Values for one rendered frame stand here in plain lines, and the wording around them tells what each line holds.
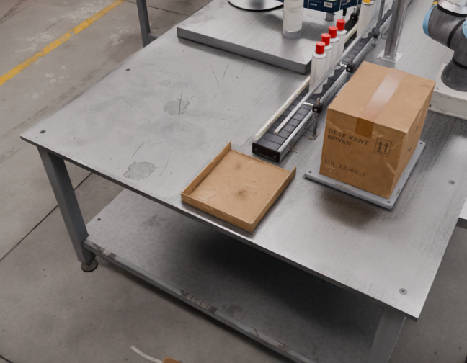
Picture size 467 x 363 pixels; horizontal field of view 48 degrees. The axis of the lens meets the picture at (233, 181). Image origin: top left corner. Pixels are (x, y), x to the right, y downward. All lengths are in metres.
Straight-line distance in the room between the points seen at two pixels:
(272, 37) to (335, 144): 0.90
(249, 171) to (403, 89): 0.55
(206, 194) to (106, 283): 1.02
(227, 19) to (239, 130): 0.78
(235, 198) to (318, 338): 0.70
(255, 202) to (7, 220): 1.68
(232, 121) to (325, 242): 0.66
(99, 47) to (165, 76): 2.07
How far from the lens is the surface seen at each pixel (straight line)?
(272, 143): 1.80
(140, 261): 2.32
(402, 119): 1.58
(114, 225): 2.48
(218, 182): 1.73
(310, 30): 2.49
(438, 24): 2.12
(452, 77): 2.13
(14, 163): 3.34
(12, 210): 3.04
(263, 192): 1.69
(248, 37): 2.42
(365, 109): 1.59
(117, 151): 1.90
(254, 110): 2.04
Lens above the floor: 2.04
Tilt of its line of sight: 44 degrees down
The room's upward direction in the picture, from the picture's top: 1 degrees counter-clockwise
